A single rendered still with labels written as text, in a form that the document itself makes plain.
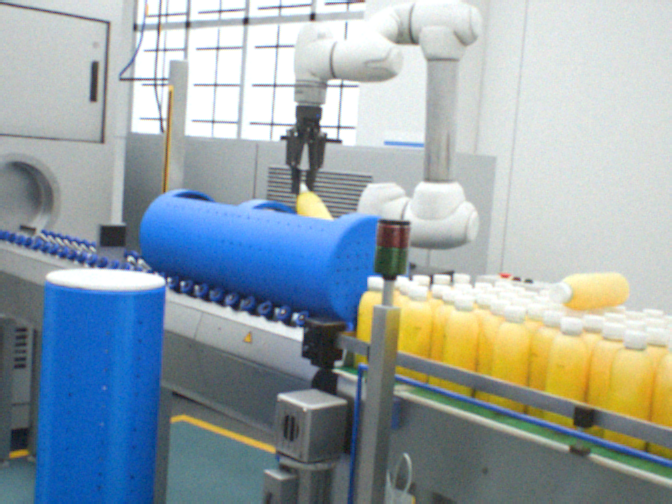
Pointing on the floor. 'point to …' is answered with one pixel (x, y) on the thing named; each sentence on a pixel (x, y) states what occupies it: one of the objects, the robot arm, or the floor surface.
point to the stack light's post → (378, 404)
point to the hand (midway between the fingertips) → (303, 182)
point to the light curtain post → (175, 125)
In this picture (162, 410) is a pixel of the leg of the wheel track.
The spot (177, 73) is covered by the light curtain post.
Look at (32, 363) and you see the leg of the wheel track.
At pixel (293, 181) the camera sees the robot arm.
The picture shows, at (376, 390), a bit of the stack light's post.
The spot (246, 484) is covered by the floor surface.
